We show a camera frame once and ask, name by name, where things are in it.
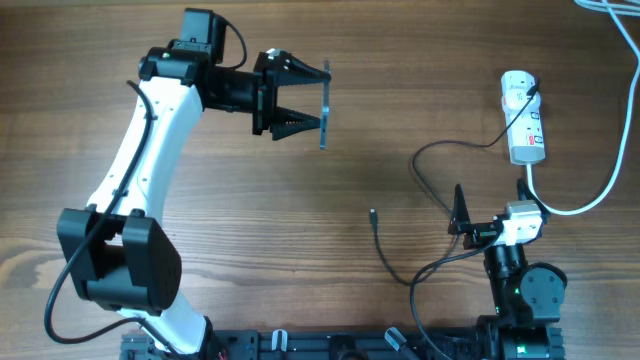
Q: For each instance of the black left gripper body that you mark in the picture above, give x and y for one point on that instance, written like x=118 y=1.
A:
x=263 y=94

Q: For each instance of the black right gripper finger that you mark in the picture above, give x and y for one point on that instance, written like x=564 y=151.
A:
x=459 y=213
x=524 y=193

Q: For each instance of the smartphone with blue screen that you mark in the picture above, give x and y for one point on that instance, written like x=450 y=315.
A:
x=325 y=112

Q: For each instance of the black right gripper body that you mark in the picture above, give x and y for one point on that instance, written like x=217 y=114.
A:
x=480 y=235

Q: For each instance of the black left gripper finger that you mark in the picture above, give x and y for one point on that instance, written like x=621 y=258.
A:
x=286 y=122
x=290 y=71

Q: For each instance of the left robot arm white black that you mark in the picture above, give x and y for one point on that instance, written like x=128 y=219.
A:
x=117 y=253

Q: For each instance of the white power strip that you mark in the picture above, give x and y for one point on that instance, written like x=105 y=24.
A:
x=521 y=103

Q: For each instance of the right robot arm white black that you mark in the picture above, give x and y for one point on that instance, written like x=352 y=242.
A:
x=527 y=297

